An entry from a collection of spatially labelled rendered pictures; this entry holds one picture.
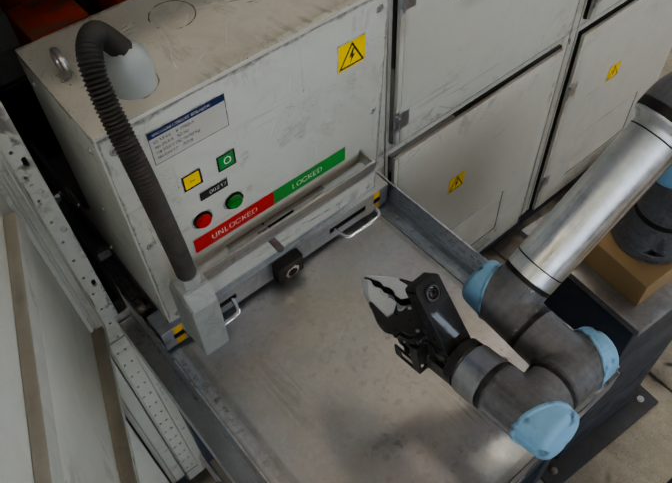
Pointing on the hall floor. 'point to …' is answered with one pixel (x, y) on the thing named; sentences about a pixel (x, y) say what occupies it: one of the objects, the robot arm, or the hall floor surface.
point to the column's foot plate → (599, 438)
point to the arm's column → (573, 304)
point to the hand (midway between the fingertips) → (368, 279)
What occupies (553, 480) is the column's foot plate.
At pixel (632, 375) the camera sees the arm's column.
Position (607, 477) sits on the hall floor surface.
